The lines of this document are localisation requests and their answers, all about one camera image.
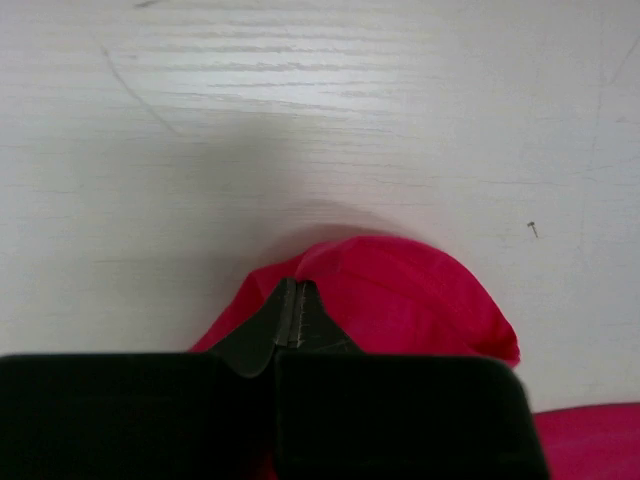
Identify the crimson red t-shirt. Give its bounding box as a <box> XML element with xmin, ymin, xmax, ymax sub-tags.
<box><xmin>192</xmin><ymin>235</ymin><xmax>639</xmax><ymax>479</ymax></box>

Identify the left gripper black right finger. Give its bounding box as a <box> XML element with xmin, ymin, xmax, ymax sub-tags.
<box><xmin>273</xmin><ymin>281</ymin><xmax>550</xmax><ymax>479</ymax></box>

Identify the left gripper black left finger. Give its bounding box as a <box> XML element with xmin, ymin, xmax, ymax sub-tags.
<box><xmin>1</xmin><ymin>280</ymin><xmax>297</xmax><ymax>479</ymax></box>

